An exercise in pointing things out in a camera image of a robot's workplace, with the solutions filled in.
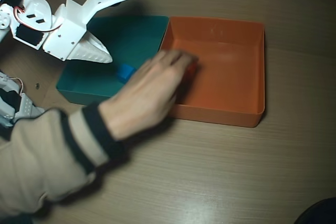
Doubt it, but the blue cube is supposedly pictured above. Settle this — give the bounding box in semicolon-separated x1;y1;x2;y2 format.
117;63;137;83

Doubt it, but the orange plastic box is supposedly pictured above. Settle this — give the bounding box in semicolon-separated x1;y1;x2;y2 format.
157;15;266;128

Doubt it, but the dark round object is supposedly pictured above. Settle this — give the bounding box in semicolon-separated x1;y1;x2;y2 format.
293;197;336;224

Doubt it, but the teal plastic box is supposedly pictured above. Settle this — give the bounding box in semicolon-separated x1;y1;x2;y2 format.
55;15;170;106

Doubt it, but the beige sleeved forearm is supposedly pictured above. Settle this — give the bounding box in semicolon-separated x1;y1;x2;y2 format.
0;102;127;221

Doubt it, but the bare human hand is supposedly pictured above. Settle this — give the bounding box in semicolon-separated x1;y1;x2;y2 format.
99;49;200;141

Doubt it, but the red white servo wire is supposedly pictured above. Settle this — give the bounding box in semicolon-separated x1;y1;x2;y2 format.
0;77;25;94
14;6;64;33

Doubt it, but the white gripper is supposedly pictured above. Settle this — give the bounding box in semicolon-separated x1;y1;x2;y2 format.
43;3;114;65

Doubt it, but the orange cube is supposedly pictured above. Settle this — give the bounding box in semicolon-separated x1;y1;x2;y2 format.
183;60;202;80

